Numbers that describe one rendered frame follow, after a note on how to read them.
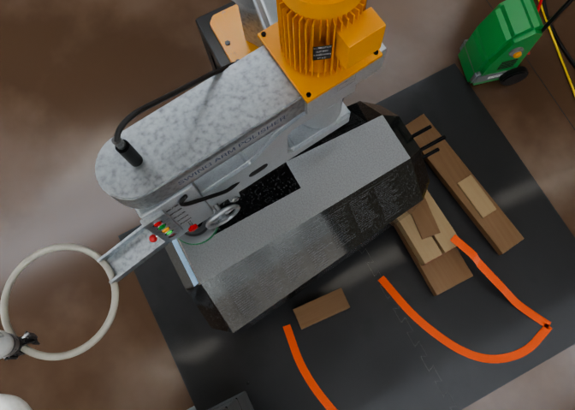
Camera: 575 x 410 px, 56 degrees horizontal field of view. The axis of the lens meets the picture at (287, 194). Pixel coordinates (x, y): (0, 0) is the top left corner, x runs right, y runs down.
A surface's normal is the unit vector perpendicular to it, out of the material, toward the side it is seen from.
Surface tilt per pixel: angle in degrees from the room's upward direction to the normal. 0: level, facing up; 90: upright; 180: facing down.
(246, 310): 45
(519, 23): 33
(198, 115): 0
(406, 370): 0
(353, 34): 0
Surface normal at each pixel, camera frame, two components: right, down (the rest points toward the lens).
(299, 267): 0.34, 0.40
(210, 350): -0.04, -0.25
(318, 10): -0.11, 0.96
